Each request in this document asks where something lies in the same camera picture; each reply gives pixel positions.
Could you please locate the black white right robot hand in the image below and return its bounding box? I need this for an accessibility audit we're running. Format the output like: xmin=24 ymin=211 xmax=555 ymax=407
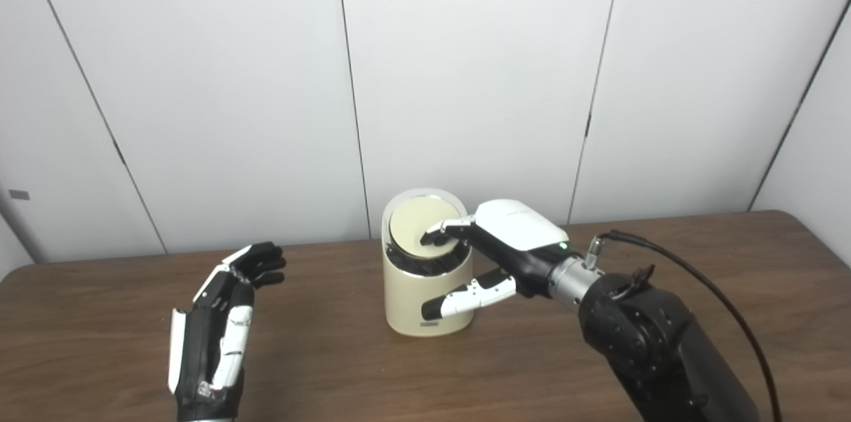
xmin=420 ymin=199 xmax=571 ymax=321

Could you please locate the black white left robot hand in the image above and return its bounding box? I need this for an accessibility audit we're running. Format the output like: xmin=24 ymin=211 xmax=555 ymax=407
xmin=168 ymin=242 xmax=287 ymax=419

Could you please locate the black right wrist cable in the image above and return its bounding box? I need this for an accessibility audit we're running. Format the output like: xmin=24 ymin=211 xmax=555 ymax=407
xmin=585 ymin=230 xmax=784 ymax=422

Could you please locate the cream round bin lid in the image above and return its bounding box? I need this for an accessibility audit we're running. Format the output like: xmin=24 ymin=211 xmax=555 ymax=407
xmin=389 ymin=198 xmax=461 ymax=258

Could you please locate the cream-colored round bin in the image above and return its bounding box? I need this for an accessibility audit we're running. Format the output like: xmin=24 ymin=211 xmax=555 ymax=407
xmin=381 ymin=188 xmax=474 ymax=338

